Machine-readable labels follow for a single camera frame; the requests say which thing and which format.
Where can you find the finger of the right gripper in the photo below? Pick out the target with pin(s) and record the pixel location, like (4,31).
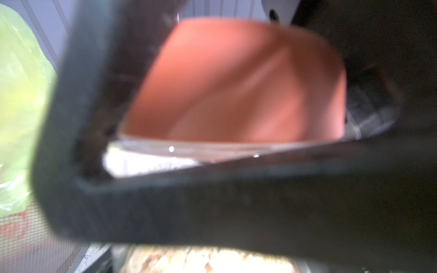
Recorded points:
(390,52)

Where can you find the grey bin with green bag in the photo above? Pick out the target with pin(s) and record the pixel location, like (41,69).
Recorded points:
(28,244)

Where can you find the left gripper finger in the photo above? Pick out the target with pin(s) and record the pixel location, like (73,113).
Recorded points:
(368,203)

